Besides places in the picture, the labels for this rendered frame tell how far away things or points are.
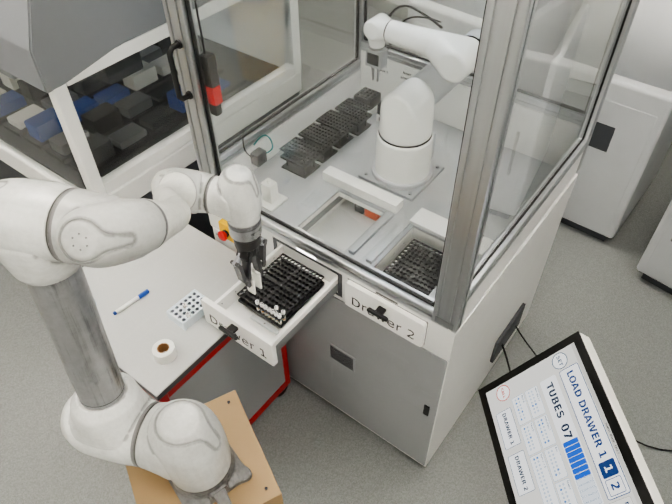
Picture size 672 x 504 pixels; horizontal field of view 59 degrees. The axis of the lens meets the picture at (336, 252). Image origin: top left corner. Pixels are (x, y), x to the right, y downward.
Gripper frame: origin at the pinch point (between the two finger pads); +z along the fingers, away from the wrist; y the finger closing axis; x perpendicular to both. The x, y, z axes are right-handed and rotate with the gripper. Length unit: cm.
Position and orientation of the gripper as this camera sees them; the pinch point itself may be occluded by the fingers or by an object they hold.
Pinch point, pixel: (254, 281)
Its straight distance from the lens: 179.2
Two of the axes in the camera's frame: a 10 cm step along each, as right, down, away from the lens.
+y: 6.0, -5.7, 5.5
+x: -8.0, -4.3, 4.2
